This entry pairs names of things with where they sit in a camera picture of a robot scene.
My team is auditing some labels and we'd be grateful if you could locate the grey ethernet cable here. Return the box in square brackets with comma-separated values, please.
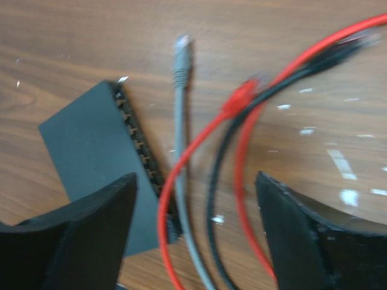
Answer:
[172, 34, 217, 290]

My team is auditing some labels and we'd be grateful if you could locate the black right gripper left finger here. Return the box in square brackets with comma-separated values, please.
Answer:
[1, 173, 137, 289]

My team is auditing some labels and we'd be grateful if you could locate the black network switch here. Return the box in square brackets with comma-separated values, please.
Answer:
[39, 80, 164, 256]

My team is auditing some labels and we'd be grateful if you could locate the red ethernet cable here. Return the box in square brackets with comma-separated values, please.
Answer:
[158, 77, 264, 290]
[234, 13, 387, 283]

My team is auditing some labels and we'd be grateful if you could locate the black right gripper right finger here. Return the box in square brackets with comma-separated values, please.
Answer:
[255, 172, 386, 289]

